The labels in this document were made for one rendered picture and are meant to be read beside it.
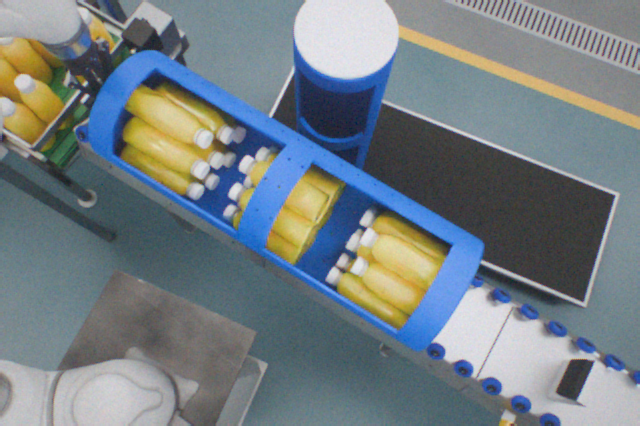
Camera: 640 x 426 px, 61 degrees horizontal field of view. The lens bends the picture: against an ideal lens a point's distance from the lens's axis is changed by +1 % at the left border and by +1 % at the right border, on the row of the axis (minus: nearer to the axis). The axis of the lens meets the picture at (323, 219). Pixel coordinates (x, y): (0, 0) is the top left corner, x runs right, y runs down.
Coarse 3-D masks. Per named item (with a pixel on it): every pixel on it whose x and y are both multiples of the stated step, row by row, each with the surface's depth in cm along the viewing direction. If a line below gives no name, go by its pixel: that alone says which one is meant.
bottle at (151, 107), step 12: (132, 96) 118; (144, 96) 119; (156, 96) 119; (132, 108) 119; (144, 108) 118; (156, 108) 118; (168, 108) 118; (180, 108) 119; (144, 120) 120; (156, 120) 118; (168, 120) 117; (180, 120) 117; (192, 120) 118; (168, 132) 119; (180, 132) 118; (192, 132) 118
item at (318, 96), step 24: (312, 72) 141; (384, 72) 144; (312, 96) 199; (336, 96) 205; (360, 96) 198; (312, 120) 219; (336, 120) 225; (360, 120) 213; (336, 144) 180; (360, 144) 189; (360, 168) 219
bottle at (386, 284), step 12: (372, 264) 116; (372, 276) 115; (384, 276) 114; (396, 276) 115; (372, 288) 115; (384, 288) 114; (396, 288) 114; (408, 288) 114; (420, 288) 114; (384, 300) 116; (396, 300) 114; (408, 300) 113; (420, 300) 113; (408, 312) 115
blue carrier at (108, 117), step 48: (96, 96) 115; (96, 144) 120; (240, 144) 138; (288, 144) 114; (288, 192) 109; (384, 192) 114; (240, 240) 119; (336, 240) 135; (480, 240) 116; (336, 288) 127; (432, 288) 106; (432, 336) 108
